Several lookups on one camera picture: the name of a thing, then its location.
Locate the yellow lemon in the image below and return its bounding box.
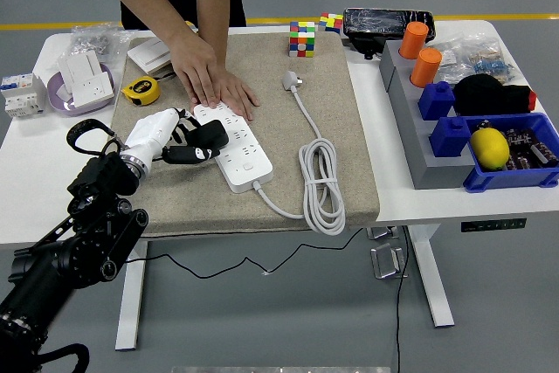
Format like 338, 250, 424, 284
469, 127, 511, 171

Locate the black table control panel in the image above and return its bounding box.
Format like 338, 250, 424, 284
460, 218, 528, 233

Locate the clear bag of metal parts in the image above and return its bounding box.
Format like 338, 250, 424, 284
69, 22, 135, 64

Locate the small Rubik's cube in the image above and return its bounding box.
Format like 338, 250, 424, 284
317, 12, 344, 36

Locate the white power strip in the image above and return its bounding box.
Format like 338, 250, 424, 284
192, 101, 274, 194

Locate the small metal bracket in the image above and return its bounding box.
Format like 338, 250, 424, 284
366, 226, 399, 241

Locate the person's right hand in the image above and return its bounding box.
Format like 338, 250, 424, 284
168, 33, 222, 109

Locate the thin black adapter cord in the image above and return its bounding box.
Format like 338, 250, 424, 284
123, 156, 370, 280

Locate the black power adapter plug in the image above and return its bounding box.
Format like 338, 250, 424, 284
190, 120, 231, 154

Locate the white wall switch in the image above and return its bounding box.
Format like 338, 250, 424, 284
127, 38, 174, 76

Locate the grey stepped block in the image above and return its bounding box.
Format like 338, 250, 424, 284
378, 38, 477, 190

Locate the grey-brown fabric mat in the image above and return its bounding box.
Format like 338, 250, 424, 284
90, 31, 381, 241

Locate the person's left hand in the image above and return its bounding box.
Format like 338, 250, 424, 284
217, 69, 262, 123

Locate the small blue block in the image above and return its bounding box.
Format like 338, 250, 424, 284
417, 80, 457, 121

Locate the purple bowl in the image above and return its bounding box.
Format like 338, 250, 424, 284
46, 62, 115, 118

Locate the clear bag of white parts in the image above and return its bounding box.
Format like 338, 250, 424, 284
431, 38, 465, 84

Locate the white plastic panel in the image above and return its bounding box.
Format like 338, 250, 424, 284
58, 50, 104, 86

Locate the white power strip cable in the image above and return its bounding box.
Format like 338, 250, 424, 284
252, 69, 347, 237

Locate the white wall socket panel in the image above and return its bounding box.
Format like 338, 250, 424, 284
69, 71, 113, 108

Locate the blue plastic bin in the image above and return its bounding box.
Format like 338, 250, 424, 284
462, 112, 559, 194

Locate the white circuit breaker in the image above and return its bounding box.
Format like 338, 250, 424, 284
0, 72, 48, 119

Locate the flat yellow tape measure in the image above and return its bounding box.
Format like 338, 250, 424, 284
121, 71, 176, 107

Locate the orange cylinder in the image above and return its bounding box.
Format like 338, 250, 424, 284
398, 21, 430, 60
409, 47, 444, 88

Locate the white table leg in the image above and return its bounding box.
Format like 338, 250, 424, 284
114, 239, 149, 352
404, 224, 456, 328

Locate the black cloth with red end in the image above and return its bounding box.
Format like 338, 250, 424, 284
452, 73, 538, 117

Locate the black floor cable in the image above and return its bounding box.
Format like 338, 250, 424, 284
392, 226, 411, 373

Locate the clear bag of blue parts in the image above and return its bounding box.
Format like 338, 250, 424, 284
453, 31, 520, 86

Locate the black wrapped box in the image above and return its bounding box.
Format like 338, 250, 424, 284
342, 7, 437, 61

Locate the large blue block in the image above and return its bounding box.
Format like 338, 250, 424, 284
428, 115, 473, 159

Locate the large Rubik's cube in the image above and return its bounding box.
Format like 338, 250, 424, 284
288, 20, 317, 59

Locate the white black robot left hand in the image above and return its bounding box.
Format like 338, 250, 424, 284
124, 107, 222, 167

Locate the large metal bracket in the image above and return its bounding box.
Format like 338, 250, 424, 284
369, 242, 410, 280

